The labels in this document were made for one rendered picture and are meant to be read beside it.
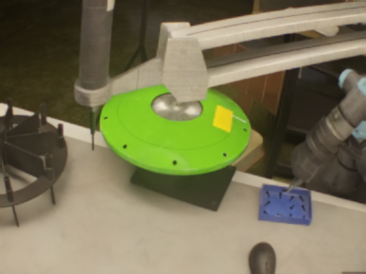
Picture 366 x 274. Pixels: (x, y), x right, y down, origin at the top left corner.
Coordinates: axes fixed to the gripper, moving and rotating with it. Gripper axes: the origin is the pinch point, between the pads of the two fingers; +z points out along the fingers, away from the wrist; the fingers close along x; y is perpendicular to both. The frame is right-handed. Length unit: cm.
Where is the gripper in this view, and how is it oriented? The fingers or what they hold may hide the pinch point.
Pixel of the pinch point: (287, 191)
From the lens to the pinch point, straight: 96.9
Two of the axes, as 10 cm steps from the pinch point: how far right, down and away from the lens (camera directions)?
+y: -8.3, -4.8, -2.7
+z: -5.5, 6.3, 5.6
